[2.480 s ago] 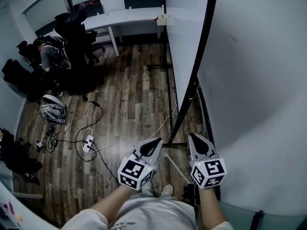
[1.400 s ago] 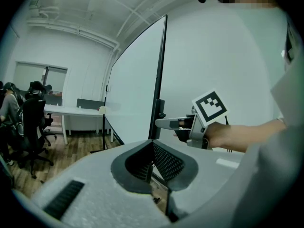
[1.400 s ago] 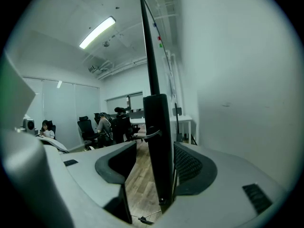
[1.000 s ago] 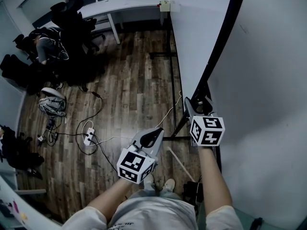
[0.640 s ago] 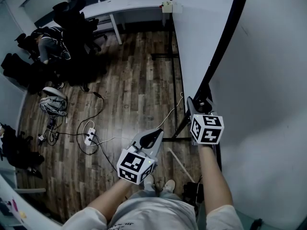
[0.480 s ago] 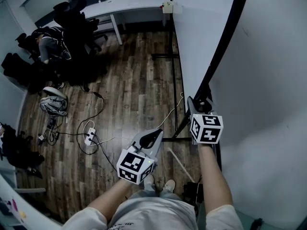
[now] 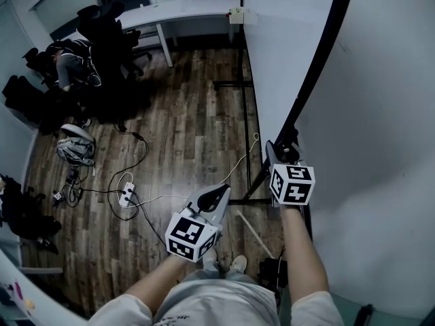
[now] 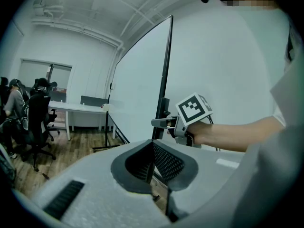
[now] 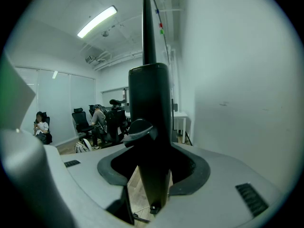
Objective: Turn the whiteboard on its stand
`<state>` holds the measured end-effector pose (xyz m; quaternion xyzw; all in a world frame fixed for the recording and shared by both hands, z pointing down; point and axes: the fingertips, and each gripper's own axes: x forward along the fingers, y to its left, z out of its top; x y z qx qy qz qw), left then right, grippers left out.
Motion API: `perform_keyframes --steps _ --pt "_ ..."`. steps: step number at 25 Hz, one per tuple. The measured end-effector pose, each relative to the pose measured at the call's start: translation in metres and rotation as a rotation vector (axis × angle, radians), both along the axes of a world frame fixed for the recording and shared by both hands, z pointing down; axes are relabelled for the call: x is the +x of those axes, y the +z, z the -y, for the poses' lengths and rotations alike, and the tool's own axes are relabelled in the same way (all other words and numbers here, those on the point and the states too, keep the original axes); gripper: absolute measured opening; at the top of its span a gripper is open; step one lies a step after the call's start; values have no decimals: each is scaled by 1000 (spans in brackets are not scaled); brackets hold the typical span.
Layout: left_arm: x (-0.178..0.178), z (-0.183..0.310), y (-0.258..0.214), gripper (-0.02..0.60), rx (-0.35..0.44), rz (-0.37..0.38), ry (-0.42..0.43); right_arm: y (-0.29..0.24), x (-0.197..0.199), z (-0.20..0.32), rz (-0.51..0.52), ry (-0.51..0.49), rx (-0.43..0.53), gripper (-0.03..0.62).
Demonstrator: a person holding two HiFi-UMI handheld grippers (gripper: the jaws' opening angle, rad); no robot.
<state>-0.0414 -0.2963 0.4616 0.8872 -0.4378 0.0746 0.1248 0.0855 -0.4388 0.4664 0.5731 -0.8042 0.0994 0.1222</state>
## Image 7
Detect long black cable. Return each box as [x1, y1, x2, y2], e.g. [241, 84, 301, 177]
[132, 195, 171, 247]

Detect white desk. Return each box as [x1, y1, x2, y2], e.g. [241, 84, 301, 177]
[115, 0, 245, 68]

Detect person's right shoe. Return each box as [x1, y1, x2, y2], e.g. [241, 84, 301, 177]
[229, 254, 249, 273]

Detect person's white t-shirt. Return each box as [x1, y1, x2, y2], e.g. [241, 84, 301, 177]
[87, 278, 346, 326]

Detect white panel with colourful stickers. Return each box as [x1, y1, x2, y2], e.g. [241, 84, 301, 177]
[0, 246, 90, 326]

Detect dark desk divider panel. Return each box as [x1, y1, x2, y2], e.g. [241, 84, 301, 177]
[49, 17, 82, 42]

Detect person's left shoe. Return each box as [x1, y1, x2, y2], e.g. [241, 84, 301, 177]
[203, 248, 219, 272]

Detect white power strip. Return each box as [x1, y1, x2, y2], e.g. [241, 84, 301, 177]
[118, 181, 137, 208]

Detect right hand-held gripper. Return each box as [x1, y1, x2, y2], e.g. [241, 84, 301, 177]
[264, 140, 316, 206]

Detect chair covered with black clothes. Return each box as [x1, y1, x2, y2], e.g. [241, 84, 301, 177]
[0, 174, 63, 240]

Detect black cable with adapter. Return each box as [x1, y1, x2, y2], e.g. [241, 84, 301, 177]
[107, 129, 149, 221]

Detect person's grey trousers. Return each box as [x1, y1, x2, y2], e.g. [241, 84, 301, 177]
[183, 266, 255, 287]

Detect black sneaker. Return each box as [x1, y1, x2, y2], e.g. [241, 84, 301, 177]
[35, 238, 59, 255]

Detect beige box with red knob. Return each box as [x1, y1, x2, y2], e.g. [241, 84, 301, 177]
[228, 7, 245, 25]

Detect white wooden stick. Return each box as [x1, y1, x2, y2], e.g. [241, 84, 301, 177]
[236, 210, 275, 257]

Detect white cable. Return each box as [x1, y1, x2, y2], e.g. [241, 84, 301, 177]
[117, 132, 261, 209]

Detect grey backpack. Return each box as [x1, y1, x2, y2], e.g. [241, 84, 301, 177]
[56, 137, 96, 168]

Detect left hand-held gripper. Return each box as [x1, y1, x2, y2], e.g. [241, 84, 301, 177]
[165, 183, 232, 263]

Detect black office chair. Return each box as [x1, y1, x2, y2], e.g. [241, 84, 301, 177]
[22, 47, 52, 81]
[1, 75, 45, 115]
[76, 1, 154, 81]

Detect tangle of black cables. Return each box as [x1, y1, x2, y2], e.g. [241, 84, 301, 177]
[63, 168, 86, 209]

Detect black floor equipment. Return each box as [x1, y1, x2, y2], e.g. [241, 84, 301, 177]
[257, 257, 289, 289]

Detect person's left forearm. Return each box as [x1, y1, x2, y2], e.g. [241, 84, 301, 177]
[124, 253, 191, 316]

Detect grey door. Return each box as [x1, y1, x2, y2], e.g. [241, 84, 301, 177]
[331, 292, 435, 326]

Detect person's shoe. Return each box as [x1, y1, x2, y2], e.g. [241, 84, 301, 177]
[229, 254, 249, 273]
[203, 248, 219, 272]

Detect white board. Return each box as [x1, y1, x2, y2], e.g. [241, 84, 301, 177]
[213, 0, 358, 206]

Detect person's right forearm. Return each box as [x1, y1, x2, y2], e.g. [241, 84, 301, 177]
[279, 202, 330, 306]

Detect grey metal bar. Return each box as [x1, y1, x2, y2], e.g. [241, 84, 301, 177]
[18, 266, 64, 275]

